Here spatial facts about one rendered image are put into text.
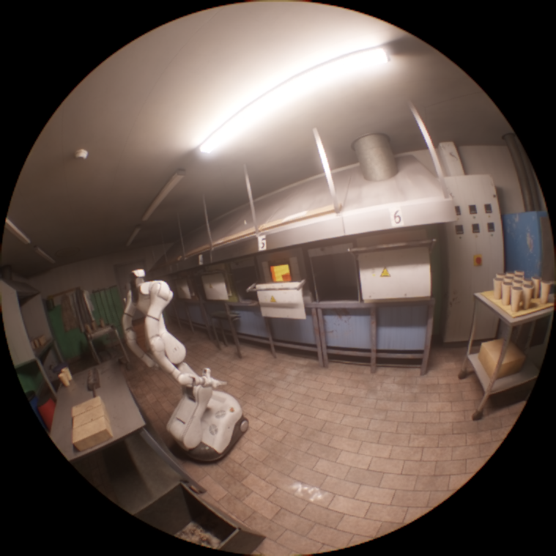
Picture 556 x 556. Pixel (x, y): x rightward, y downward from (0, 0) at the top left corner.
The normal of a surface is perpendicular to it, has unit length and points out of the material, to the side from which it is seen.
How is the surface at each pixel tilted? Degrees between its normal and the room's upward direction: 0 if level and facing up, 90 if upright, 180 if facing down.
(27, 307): 90
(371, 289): 90
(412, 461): 0
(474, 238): 90
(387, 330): 90
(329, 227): 80
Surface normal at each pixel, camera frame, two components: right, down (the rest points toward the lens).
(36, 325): 0.79, -0.07
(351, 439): -0.19, -0.97
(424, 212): -0.60, 0.05
